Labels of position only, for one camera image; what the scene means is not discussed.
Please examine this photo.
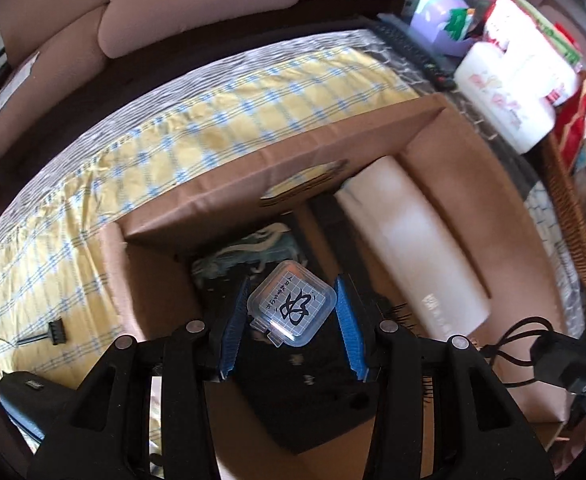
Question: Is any white tissue roll pack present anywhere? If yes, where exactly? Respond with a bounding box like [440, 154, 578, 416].
[454, 40, 556, 155]

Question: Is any purple plastic tub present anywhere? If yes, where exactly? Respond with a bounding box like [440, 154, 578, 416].
[410, 0, 474, 56]

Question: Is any white paper sheet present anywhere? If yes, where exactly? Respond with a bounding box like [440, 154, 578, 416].
[0, 52, 41, 128]

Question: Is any yellow checked cloth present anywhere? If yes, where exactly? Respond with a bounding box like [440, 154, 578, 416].
[0, 45, 421, 480]

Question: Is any black cord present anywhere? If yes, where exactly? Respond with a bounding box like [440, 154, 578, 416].
[483, 316, 554, 388]

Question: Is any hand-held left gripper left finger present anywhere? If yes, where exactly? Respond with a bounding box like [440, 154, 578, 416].
[26, 276, 251, 480]

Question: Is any small clear plastic case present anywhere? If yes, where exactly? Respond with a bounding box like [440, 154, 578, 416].
[247, 260, 338, 348]

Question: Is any brown sofa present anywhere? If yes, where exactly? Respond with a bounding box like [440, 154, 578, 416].
[0, 0, 409, 166]

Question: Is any red and white packet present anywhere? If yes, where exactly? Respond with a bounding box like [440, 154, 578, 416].
[483, 0, 578, 106]

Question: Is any brown cardboard box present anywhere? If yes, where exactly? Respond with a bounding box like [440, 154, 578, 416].
[98, 92, 568, 480]

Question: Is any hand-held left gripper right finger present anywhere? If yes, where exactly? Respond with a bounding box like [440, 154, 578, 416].
[334, 274, 556, 480]

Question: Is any grey patterned blanket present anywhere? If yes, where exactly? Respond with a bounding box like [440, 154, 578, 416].
[0, 27, 586, 321]

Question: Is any black pouch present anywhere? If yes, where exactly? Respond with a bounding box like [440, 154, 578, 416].
[0, 370, 81, 443]

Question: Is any wicker basket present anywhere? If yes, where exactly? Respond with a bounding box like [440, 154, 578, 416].
[543, 77, 586, 291]

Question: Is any dark box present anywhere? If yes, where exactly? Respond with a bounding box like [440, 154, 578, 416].
[189, 222, 379, 456]

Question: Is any cream box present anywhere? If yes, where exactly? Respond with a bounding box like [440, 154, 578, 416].
[334, 156, 491, 341]

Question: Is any black keyboard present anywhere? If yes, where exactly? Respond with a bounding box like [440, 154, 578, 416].
[375, 14, 456, 92]

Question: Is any small black brush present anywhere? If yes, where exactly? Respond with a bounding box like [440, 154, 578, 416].
[16, 320, 66, 347]

